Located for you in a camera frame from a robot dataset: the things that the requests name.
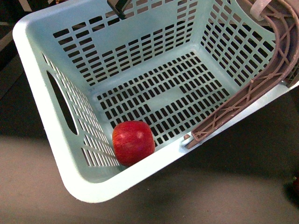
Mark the red yellow apple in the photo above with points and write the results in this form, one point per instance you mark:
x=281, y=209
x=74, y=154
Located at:
x=132, y=141

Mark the light blue plastic basket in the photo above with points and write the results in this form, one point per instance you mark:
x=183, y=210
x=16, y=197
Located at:
x=187, y=68

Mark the white zip tie right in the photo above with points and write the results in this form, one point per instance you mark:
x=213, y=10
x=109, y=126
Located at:
x=257, y=8

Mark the red object at edge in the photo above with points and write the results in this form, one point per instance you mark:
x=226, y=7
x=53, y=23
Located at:
x=295, y=186

